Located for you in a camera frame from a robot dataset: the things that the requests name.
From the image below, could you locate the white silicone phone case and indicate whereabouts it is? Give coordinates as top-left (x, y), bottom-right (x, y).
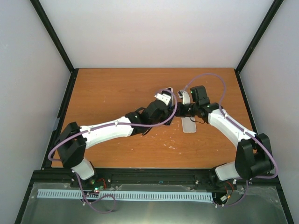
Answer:
top-left (181, 117), bottom-right (197, 133)

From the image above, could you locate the small black phone white case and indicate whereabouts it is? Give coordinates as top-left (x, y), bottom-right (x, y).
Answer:
top-left (161, 87), bottom-right (174, 109)

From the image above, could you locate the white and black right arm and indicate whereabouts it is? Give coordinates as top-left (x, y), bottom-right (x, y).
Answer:
top-left (176, 85), bottom-right (275, 182)

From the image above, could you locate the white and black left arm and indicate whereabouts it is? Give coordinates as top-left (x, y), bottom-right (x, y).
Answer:
top-left (56, 99), bottom-right (172, 188)

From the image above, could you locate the grey metal front plate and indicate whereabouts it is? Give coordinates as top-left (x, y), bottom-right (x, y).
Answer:
top-left (16, 183), bottom-right (292, 224)

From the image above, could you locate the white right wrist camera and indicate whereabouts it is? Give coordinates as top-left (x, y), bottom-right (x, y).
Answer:
top-left (178, 90), bottom-right (191, 105)

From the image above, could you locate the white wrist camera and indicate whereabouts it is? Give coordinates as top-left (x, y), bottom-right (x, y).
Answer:
top-left (155, 93), bottom-right (172, 106)
top-left (178, 90), bottom-right (191, 105)

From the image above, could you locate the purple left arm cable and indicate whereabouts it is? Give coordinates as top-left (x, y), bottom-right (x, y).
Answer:
top-left (47, 88), bottom-right (178, 214)

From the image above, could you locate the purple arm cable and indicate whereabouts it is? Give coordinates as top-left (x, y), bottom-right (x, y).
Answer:
top-left (47, 88), bottom-right (178, 214)
top-left (183, 72), bottom-right (278, 208)

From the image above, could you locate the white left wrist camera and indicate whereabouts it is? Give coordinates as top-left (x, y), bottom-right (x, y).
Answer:
top-left (155, 93), bottom-right (172, 106)

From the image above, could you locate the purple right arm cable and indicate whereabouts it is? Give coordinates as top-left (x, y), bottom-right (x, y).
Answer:
top-left (183, 72), bottom-right (278, 208)

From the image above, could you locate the light blue slotted cable duct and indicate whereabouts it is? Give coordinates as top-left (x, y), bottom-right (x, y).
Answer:
top-left (36, 189), bottom-right (213, 203)

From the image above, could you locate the black aluminium frame rail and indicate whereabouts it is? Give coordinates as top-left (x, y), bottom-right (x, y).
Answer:
top-left (32, 168), bottom-right (278, 189)

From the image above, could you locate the black right corner post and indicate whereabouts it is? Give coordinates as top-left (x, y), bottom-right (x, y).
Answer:
top-left (235, 0), bottom-right (284, 74)

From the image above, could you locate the black corner post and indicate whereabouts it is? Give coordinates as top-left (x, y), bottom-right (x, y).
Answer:
top-left (30, 0), bottom-right (76, 73)
top-left (235, 0), bottom-right (284, 74)

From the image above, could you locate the black left corner post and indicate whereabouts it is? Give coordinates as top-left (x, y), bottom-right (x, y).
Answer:
top-left (30, 0), bottom-right (76, 73)

